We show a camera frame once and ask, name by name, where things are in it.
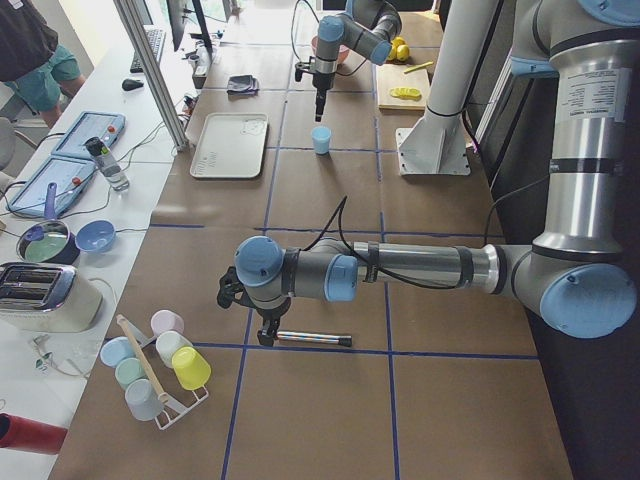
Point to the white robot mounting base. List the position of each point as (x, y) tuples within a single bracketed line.
[(436, 145)]

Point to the steel muddler rod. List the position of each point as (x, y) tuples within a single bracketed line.
[(320, 338)]

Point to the black computer mouse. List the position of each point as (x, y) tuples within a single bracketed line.
[(129, 84)]

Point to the blue teach pendant far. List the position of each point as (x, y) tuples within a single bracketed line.
[(104, 125)]

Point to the folded grey cloth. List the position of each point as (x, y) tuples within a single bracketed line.
[(242, 85)]

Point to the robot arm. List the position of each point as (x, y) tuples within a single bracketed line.
[(565, 276), (364, 27)]

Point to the red cylinder bottle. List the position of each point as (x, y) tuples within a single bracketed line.
[(23, 434)]

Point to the blue bowl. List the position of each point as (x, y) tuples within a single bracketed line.
[(97, 236)]

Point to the mint green cup on rack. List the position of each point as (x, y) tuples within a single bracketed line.
[(128, 371)]

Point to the yellow-green cup on rack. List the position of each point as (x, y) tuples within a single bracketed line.
[(191, 368)]

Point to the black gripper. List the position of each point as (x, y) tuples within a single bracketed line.
[(320, 84), (270, 313)]

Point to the cream toaster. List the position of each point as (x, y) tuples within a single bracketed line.
[(49, 298)]

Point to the yellow-green knife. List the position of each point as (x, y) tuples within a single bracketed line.
[(417, 67)]

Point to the white cup on rack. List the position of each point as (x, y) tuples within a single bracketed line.
[(168, 343)]

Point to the black keyboard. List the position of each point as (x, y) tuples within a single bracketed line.
[(156, 39)]

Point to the aluminium frame post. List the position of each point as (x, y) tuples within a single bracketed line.
[(132, 24)]

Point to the grey cup on rack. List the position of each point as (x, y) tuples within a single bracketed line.
[(142, 400)]

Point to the clear water bottle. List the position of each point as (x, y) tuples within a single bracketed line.
[(107, 164)]

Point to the pink bowl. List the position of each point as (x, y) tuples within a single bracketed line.
[(342, 54)]

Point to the pink cup on rack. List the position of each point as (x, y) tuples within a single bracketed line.
[(166, 320)]

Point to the wooden cutting board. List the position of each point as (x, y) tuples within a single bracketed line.
[(389, 76)]

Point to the person in green shorts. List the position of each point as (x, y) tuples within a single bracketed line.
[(34, 65)]

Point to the dark saucepan purple handle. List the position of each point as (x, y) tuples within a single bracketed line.
[(49, 241)]

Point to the cream bear serving tray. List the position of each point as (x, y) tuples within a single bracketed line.
[(230, 146)]

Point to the lemon slices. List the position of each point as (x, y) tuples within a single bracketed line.
[(405, 93)]

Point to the light blue cup on rack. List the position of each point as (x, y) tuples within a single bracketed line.
[(115, 351)]

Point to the wooden rack handle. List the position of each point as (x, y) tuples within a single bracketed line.
[(125, 325)]

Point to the white wire cup rack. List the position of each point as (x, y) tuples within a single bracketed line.
[(181, 403)]

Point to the light blue plastic cup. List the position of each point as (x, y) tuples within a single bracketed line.
[(321, 138)]

